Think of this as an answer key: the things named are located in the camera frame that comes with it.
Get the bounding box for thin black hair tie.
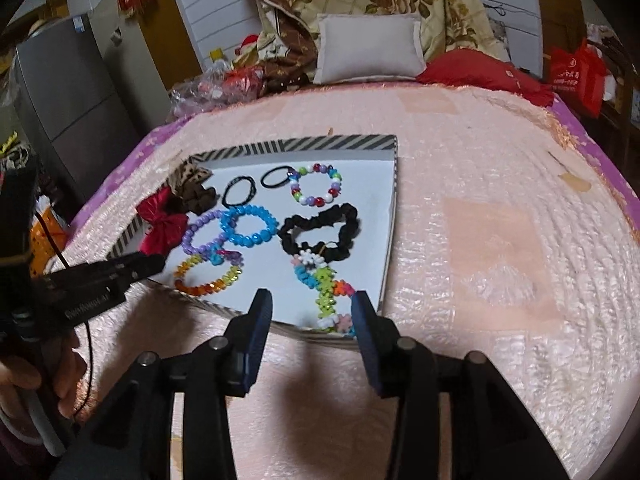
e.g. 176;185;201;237
221;176;259;208

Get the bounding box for red plush toy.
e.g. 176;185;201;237
235;34;261;61

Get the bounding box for brown scrunchie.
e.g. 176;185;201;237
167;185;218;212

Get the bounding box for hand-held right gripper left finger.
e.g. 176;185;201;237
50;287;275;480

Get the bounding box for blue bead bracelet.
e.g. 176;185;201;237
220;205;279;248

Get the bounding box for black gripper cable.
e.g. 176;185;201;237
32;210;96;401

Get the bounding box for clear plastic bag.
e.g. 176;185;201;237
167;65;266;121

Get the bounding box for black scrunchie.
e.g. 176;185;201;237
276;203;362;262

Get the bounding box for red pillow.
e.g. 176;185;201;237
415;49;556;106

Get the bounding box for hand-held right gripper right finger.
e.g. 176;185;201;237
350;290;571;480

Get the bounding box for person's left forearm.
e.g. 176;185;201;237
0;410;53;480

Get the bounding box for orange plastic basket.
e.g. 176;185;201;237
27;205;68;263

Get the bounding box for flower bead bracelet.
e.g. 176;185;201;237
292;250;358;336

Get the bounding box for purple bead bracelet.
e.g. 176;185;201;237
181;208;236;256

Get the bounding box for white slatted panel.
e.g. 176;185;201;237
167;0;271;76

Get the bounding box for grey refrigerator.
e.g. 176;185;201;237
15;0;146;201

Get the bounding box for purple bed sheet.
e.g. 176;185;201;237
67;95;633;241

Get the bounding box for dark red bow hair clip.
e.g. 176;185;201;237
136;187;190;256

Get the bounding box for person's left hand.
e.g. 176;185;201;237
0;332;89;420

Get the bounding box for red shopping bag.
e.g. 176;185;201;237
547;37;608;118

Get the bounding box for white pillow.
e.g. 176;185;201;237
312;12;428;85

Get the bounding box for pink bedspread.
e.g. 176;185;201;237
65;77;640;480

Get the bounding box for grey striped cardboard box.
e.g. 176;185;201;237
111;134;401;343

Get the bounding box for multicolour round bead bracelet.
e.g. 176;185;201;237
290;162;345;207

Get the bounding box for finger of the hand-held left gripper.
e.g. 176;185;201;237
102;251;167;290

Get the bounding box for black hair tie with charm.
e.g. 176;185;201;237
261;167;299;192

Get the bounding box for rainbow crystal bracelet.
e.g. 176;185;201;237
173;252;244;297

